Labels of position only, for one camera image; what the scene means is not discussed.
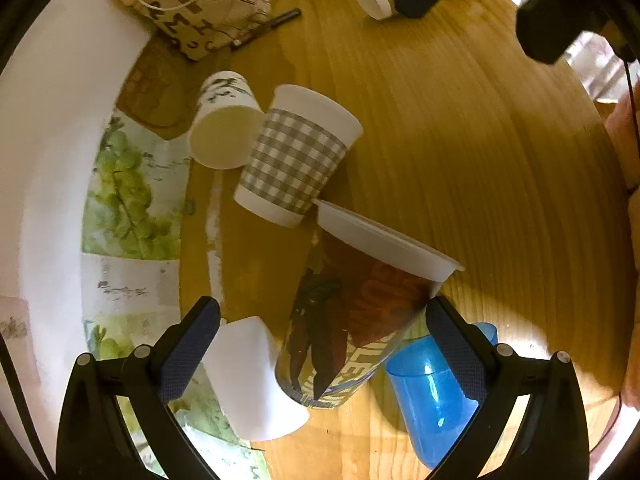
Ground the blue plastic cup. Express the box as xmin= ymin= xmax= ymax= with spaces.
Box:
xmin=385 ymin=336 xmax=478 ymax=469

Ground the plain white paper cup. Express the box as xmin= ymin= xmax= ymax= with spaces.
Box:
xmin=202 ymin=316 xmax=309 ymax=442

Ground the brown printed paper sheet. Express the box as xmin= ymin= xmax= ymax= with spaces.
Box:
xmin=116 ymin=36 xmax=198 ymax=140

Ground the grey checkered paper cup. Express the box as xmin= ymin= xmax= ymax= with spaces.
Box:
xmin=234 ymin=84 xmax=363 ymax=228

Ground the white paper cup ink print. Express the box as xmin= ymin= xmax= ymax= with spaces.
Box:
xmin=186 ymin=70 xmax=265 ymax=170

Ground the brown printed plastic cup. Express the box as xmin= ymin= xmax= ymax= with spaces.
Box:
xmin=276 ymin=200 xmax=461 ymax=410

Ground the black pen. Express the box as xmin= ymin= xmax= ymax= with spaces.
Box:
xmin=230 ymin=8 xmax=302 ymax=51

